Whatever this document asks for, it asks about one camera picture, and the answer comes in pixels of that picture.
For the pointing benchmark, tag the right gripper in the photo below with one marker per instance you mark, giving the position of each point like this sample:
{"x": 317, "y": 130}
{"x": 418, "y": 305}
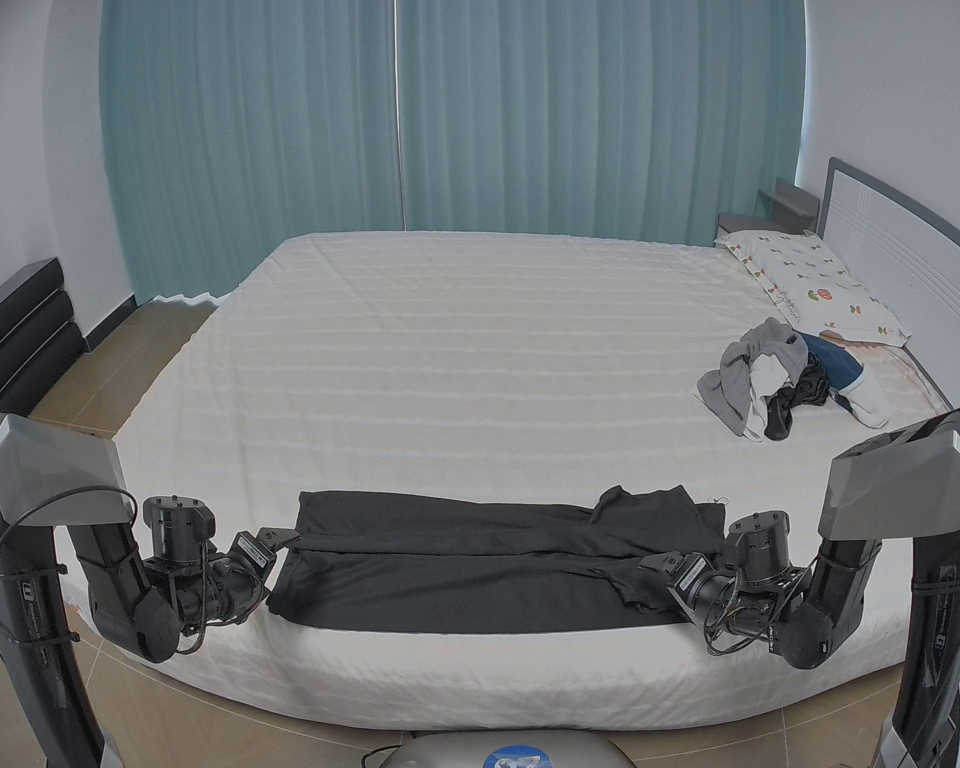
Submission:
{"x": 705, "y": 592}

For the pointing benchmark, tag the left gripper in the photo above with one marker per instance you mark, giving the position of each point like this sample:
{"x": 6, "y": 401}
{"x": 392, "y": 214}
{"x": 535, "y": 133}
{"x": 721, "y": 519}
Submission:
{"x": 247, "y": 574}

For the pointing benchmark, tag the black T-shirt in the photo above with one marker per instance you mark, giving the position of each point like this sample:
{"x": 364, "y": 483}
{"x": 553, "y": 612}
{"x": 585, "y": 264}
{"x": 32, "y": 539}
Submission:
{"x": 487, "y": 570}

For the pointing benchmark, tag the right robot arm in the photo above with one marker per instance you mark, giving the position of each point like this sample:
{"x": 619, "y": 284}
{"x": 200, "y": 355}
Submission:
{"x": 922, "y": 637}

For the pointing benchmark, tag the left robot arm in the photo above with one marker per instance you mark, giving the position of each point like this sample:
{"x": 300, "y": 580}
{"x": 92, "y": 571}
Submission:
{"x": 37, "y": 675}

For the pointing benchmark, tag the pile of clothes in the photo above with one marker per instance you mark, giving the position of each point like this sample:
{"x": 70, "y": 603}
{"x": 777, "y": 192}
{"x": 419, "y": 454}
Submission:
{"x": 739, "y": 375}

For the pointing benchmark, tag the bed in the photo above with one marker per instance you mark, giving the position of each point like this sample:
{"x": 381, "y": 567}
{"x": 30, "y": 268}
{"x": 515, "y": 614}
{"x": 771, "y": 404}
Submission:
{"x": 487, "y": 337}

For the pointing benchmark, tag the black chest of drawers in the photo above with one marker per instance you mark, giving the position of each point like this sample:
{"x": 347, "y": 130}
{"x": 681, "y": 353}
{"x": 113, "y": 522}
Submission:
{"x": 34, "y": 330}

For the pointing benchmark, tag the white printed pillow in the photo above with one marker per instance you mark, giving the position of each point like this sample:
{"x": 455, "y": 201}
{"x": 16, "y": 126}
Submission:
{"x": 814, "y": 281}

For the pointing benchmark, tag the grey bedside table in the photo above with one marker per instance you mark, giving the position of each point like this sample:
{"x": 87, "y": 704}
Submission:
{"x": 787, "y": 199}

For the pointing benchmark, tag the blue-green curtain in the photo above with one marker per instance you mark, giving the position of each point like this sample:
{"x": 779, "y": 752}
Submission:
{"x": 255, "y": 150}
{"x": 600, "y": 112}

